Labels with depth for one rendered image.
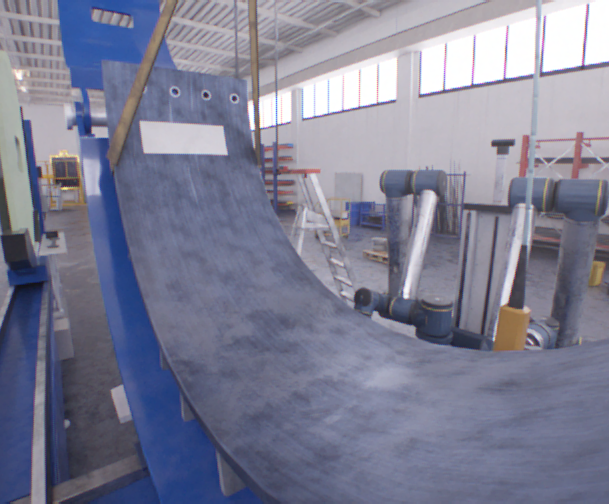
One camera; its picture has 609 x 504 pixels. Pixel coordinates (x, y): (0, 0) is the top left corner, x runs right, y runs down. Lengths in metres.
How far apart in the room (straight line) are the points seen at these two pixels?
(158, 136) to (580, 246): 1.89
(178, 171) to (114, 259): 0.50
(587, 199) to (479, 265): 0.98
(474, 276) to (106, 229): 2.19
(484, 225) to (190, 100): 1.87
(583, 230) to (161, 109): 1.89
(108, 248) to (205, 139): 0.68
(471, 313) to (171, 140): 2.12
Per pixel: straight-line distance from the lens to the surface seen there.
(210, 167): 1.70
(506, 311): 1.24
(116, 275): 1.72
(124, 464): 1.95
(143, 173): 1.60
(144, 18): 3.47
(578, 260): 1.83
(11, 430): 2.49
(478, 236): 2.46
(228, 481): 0.91
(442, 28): 12.95
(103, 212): 1.82
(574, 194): 1.71
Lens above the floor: 1.90
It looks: 13 degrees down
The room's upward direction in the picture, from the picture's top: straight up
